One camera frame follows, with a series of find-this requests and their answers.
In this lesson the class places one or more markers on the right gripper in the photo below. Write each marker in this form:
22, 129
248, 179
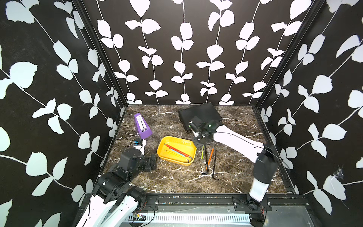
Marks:
195, 143

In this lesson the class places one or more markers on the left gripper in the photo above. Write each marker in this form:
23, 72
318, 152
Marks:
149, 165

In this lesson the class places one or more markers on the green-sleeved hex key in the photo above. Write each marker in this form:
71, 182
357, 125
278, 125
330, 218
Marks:
202, 152

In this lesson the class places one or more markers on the orange-sleeved hex key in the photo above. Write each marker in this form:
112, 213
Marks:
209, 160

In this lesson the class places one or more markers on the red-sleeved hex key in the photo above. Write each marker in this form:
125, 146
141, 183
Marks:
170, 147

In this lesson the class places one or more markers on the large black hex key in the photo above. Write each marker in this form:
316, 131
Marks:
205, 172

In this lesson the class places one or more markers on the blue-sleeved hex key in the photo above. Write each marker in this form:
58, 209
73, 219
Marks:
178, 153

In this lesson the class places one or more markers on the yellow-sleeved hex key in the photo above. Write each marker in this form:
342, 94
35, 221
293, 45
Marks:
177, 155

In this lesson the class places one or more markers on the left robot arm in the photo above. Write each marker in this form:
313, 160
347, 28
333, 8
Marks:
112, 200

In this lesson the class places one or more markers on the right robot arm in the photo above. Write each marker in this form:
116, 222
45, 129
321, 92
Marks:
265, 162

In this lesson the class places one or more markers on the yellow plastic storage tray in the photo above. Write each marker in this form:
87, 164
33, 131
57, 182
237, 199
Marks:
183, 145

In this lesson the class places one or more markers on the black metal case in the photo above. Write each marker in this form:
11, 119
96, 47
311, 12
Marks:
205, 112

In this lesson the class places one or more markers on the purple metronome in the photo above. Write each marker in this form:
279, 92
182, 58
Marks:
143, 129

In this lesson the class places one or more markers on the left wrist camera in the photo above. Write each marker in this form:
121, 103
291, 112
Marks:
140, 145

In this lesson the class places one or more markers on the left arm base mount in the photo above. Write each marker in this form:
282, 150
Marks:
150, 203

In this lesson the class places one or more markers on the white slotted cable duct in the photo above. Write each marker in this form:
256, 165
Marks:
191, 218

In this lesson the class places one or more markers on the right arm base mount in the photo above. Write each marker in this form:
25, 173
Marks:
246, 203

